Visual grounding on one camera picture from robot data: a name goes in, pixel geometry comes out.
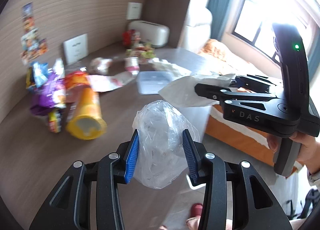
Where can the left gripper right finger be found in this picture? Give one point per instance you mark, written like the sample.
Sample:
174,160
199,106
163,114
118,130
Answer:
254,205

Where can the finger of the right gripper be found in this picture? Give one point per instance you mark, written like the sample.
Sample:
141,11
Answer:
221,94
255,83

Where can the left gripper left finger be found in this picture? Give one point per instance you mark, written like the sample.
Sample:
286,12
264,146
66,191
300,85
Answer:
68,204

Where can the clear plastic bag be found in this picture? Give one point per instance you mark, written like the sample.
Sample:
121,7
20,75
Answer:
161,157

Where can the white red wrapper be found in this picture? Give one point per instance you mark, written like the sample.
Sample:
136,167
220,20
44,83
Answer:
100,66

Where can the blue snack bag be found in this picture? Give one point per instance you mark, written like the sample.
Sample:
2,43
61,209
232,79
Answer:
40,73

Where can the orange bed cover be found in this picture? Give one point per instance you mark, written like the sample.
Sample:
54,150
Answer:
250,141

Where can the crumpled white tissue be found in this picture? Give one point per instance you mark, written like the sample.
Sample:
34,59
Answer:
176,71

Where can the beige padded headboard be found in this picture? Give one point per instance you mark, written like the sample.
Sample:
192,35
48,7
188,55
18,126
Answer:
196,30

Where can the red slipper right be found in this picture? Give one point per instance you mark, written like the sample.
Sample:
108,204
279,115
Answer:
195,215

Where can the clear plastic container lid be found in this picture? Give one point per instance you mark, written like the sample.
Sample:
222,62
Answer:
151,82

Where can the green red crumpled wrapper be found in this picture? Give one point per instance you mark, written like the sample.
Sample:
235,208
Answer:
144,52

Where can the white tissue box appliance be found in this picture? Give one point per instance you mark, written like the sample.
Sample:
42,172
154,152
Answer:
155,34

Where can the orange chip canister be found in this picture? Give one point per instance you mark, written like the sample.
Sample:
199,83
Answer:
85,120

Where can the pink white yogurt cup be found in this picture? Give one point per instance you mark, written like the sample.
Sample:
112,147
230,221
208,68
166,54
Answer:
132,65

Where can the black yellow snack wrapper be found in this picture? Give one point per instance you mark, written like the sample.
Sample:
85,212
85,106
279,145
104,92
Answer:
54,121

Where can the red snack wrapper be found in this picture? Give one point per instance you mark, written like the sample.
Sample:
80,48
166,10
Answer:
131,38

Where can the purple snack bag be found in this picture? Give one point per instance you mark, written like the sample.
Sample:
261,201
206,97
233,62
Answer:
51,95

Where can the pink white pouch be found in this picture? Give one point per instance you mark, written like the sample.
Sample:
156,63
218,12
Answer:
103,83

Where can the window with dark frame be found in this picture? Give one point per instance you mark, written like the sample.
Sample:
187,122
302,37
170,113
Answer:
256,17

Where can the white wall socket side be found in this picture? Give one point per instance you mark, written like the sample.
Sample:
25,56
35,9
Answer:
134,11

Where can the white wall socket centre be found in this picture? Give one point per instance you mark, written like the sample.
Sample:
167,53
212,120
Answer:
75,49

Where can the colourful wall stickers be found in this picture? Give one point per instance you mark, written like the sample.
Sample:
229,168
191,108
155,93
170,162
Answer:
33,45

